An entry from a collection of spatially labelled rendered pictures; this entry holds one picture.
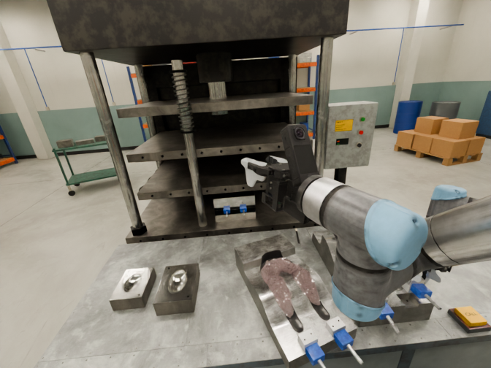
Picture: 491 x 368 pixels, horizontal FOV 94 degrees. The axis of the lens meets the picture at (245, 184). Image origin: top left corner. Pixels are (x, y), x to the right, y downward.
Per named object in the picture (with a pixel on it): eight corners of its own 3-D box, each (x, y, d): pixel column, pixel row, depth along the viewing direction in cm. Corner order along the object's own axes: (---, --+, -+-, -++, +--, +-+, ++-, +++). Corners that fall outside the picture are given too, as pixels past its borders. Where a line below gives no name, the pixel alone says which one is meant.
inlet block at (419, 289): (444, 315, 73) (450, 301, 71) (429, 315, 73) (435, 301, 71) (413, 285, 86) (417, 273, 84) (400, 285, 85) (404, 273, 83)
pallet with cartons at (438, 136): (480, 160, 439) (495, 120, 409) (446, 166, 423) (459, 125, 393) (421, 146, 547) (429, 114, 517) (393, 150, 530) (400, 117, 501)
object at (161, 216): (328, 227, 151) (329, 219, 148) (127, 246, 146) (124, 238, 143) (294, 179, 228) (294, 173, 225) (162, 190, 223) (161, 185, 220)
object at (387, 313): (405, 337, 72) (408, 326, 69) (389, 339, 71) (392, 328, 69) (379, 301, 84) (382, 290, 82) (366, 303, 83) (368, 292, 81)
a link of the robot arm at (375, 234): (385, 289, 27) (400, 228, 23) (316, 240, 36) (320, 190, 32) (423, 263, 30) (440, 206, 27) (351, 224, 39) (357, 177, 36)
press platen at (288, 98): (313, 104, 132) (313, 95, 130) (118, 118, 128) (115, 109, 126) (285, 98, 196) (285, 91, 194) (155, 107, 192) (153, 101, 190)
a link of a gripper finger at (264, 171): (242, 169, 48) (275, 181, 43) (242, 162, 48) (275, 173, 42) (257, 166, 52) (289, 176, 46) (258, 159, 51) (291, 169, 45)
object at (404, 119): (421, 133, 659) (429, 101, 624) (402, 135, 655) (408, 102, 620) (405, 130, 713) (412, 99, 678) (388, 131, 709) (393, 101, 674)
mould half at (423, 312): (429, 320, 83) (439, 292, 77) (358, 327, 82) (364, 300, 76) (357, 236, 129) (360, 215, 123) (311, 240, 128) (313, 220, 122)
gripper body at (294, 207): (258, 200, 49) (295, 227, 39) (261, 161, 46) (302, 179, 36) (287, 195, 52) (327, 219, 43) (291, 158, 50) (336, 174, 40)
